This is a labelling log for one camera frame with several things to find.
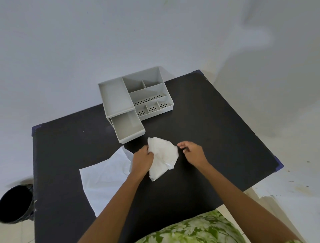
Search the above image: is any person's right hand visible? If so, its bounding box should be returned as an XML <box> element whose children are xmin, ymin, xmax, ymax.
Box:
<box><xmin>177</xmin><ymin>141</ymin><xmax>210</xmax><ymax>169</ymax></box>

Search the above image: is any person's left hand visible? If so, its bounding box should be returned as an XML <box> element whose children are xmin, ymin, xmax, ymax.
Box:
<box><xmin>130</xmin><ymin>144</ymin><xmax>155</xmax><ymax>177</ymax></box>

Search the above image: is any white tissue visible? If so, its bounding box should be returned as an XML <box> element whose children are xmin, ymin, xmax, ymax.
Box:
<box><xmin>147</xmin><ymin>137</ymin><xmax>180</xmax><ymax>182</ymax></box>

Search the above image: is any person's left forearm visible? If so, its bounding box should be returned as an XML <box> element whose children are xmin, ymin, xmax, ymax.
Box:
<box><xmin>78</xmin><ymin>171</ymin><xmax>145</xmax><ymax>243</ymax></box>

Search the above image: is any person's right forearm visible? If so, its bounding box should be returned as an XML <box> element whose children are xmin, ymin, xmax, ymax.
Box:
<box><xmin>199</xmin><ymin>162</ymin><xmax>303</xmax><ymax>243</ymax></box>

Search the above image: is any grey organizer drawer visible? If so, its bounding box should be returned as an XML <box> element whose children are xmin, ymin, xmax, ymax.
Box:
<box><xmin>109</xmin><ymin>111</ymin><xmax>146</xmax><ymax>145</ymax></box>

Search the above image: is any flat white paper sheet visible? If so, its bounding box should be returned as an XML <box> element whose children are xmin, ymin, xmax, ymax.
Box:
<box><xmin>79</xmin><ymin>146</ymin><xmax>134</xmax><ymax>218</ymax></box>

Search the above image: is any grey plastic desk organizer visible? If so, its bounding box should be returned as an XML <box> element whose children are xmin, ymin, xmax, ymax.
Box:
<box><xmin>98</xmin><ymin>66</ymin><xmax>174</xmax><ymax>126</ymax></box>

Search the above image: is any green floral garment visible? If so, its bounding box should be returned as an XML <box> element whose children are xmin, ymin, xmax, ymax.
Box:
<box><xmin>134</xmin><ymin>209</ymin><xmax>248</xmax><ymax>243</ymax></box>

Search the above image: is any blue table corner cap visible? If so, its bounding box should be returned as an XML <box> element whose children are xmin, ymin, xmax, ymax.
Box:
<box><xmin>273</xmin><ymin>156</ymin><xmax>284</xmax><ymax>174</ymax></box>

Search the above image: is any black waste bin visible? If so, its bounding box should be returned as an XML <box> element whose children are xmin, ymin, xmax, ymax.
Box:
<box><xmin>0</xmin><ymin>184</ymin><xmax>35</xmax><ymax>224</ymax></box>

